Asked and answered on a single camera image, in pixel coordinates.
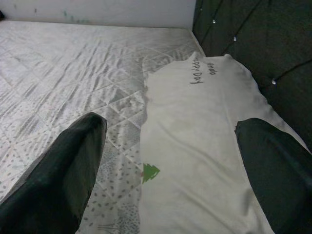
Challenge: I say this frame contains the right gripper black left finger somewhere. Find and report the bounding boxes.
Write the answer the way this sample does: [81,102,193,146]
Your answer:
[0,112,108,234]

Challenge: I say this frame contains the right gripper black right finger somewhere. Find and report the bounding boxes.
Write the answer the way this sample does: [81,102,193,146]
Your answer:
[235,118,312,234]

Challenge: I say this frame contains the white pillow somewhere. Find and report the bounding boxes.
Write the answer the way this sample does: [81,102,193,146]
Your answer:
[138,51,312,234]

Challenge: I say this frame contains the grey patterned mattress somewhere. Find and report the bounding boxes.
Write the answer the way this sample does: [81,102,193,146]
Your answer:
[0,20,205,234]

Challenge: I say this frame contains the dark tufted headboard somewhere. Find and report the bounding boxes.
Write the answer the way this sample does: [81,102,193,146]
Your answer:
[191,0,312,152]

